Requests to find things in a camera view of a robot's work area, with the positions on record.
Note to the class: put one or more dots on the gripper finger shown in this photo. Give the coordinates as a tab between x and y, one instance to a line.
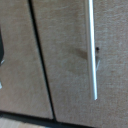
1	46

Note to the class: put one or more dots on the brown drawer front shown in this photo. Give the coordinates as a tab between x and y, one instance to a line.
66	66
20	66

